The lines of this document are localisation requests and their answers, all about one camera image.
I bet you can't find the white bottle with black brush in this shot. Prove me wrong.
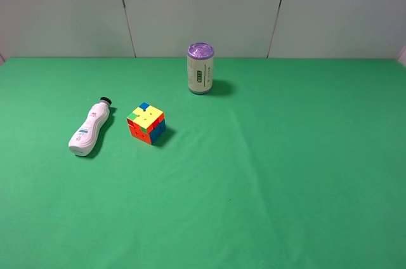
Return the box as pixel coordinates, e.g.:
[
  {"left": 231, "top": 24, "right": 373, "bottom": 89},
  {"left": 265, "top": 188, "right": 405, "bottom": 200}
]
[{"left": 69, "top": 97, "right": 112, "bottom": 157}]

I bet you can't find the purple-lidded white cylinder can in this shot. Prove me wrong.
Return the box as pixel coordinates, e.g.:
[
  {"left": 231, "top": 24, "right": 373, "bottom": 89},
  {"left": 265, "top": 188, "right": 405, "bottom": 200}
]
[{"left": 187, "top": 43, "right": 214, "bottom": 95}]

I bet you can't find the multicoloured puzzle cube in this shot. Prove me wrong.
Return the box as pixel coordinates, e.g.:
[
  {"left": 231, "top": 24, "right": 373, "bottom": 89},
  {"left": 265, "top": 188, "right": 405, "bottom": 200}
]
[{"left": 126, "top": 102, "right": 166, "bottom": 145}]

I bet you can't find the green table cloth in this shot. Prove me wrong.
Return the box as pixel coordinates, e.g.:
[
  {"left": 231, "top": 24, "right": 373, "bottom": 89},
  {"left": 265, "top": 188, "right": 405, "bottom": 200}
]
[{"left": 1, "top": 58, "right": 405, "bottom": 268}]

